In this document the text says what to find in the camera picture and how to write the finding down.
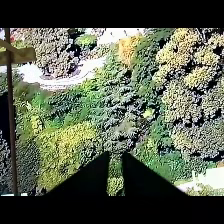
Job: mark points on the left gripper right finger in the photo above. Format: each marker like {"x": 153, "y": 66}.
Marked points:
{"x": 146, "y": 181}

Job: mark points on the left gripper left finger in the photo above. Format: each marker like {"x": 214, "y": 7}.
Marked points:
{"x": 90, "y": 180}

